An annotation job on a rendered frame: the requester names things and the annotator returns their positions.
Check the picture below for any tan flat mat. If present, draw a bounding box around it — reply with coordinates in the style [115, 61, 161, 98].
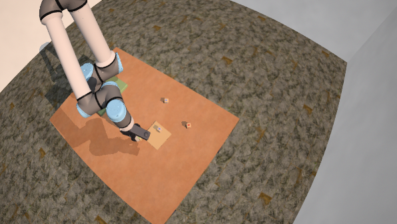
[147, 121, 172, 150]

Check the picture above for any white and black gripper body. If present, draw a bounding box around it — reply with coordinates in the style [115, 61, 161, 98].
[120, 131, 136, 137]

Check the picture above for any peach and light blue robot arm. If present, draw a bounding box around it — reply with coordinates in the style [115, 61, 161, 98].
[39, 0, 151, 141]

